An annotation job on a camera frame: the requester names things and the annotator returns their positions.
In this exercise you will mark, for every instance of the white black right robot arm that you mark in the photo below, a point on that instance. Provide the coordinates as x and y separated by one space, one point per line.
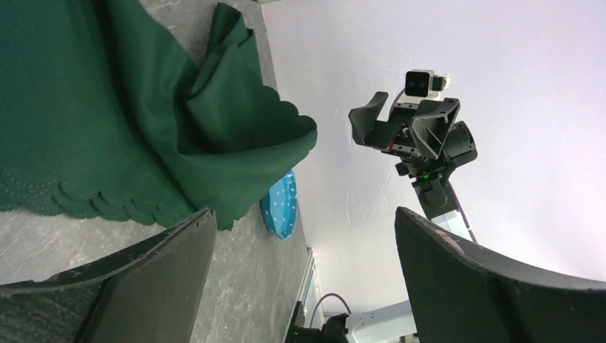
441 206

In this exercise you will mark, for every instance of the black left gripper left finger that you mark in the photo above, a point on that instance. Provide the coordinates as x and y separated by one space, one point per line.
148 292

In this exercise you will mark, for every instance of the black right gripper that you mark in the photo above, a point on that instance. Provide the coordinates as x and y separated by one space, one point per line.
426 136

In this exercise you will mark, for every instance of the blue polka dot plate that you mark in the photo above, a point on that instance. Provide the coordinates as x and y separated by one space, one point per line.
279 206

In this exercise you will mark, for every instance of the dark green cloth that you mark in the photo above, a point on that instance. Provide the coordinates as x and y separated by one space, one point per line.
105 114

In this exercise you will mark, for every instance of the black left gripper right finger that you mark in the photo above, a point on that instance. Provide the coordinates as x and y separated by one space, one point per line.
463 292

